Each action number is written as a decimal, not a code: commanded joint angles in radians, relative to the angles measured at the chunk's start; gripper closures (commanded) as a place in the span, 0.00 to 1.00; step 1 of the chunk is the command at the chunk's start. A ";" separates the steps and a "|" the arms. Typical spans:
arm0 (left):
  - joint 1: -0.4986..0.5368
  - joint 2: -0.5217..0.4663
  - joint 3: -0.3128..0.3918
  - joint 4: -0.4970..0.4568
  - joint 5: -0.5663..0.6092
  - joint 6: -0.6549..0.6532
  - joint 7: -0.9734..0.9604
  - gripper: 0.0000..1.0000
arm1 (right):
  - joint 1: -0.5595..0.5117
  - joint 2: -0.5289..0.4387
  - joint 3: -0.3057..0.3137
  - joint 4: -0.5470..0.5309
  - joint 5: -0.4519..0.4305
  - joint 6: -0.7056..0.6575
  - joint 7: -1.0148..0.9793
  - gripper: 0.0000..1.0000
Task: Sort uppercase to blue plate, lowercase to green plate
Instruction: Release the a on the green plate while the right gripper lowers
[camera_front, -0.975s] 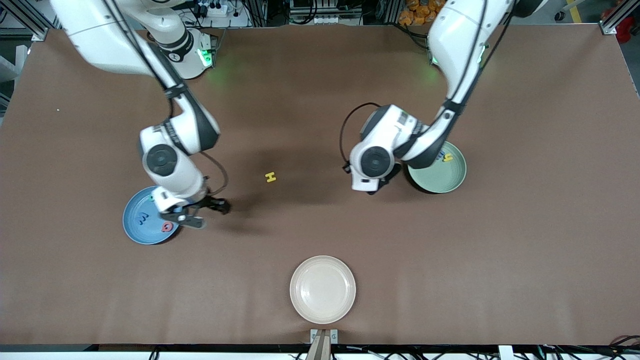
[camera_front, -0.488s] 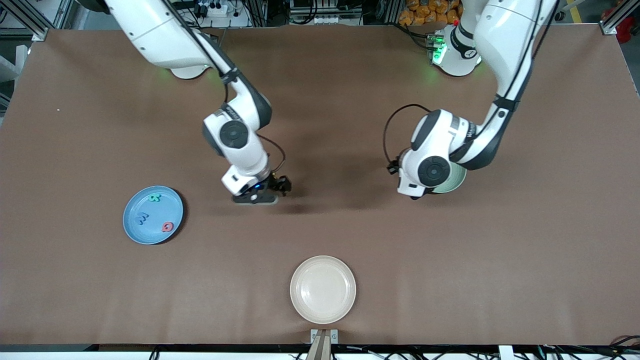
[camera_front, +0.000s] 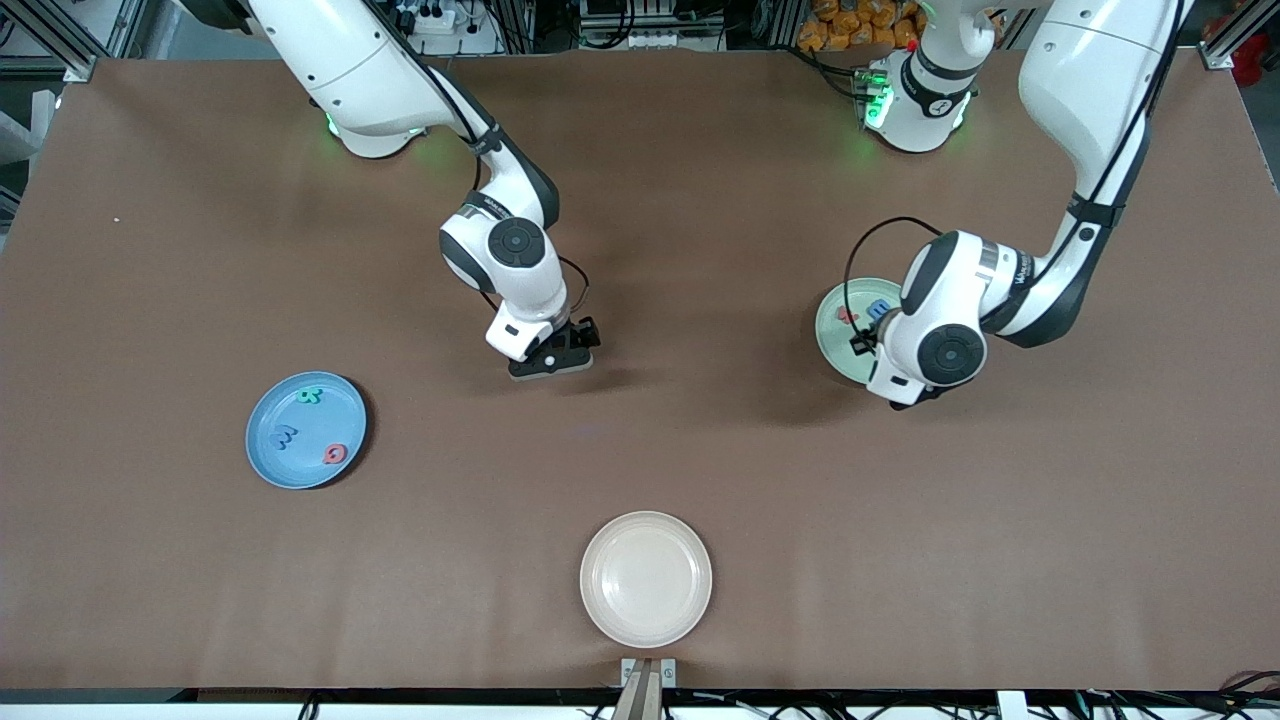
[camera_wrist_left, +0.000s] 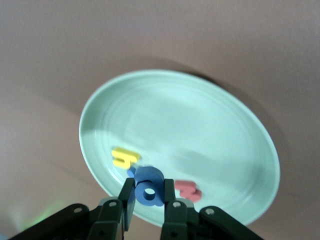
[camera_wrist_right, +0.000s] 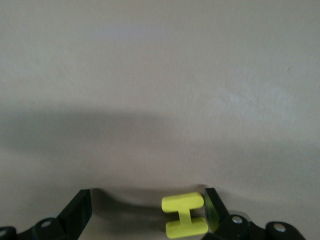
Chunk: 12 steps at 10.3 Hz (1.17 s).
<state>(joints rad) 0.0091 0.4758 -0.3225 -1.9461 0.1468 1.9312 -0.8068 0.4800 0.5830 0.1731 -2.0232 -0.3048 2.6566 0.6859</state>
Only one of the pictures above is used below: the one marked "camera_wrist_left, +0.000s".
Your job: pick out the red letter w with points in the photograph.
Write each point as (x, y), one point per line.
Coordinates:
(188, 190)

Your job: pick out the blue letter e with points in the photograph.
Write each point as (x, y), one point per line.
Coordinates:
(130, 173)

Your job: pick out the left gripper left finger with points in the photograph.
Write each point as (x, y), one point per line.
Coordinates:
(110, 217)

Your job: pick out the brown table cover sheet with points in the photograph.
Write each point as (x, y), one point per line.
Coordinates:
(75, 50)

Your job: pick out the yellow lowercase letter h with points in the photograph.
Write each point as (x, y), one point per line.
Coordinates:
(122, 157)

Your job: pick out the green plate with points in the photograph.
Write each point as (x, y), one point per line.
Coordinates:
(190, 120)

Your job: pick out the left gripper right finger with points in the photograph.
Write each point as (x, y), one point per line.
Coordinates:
(176, 220)

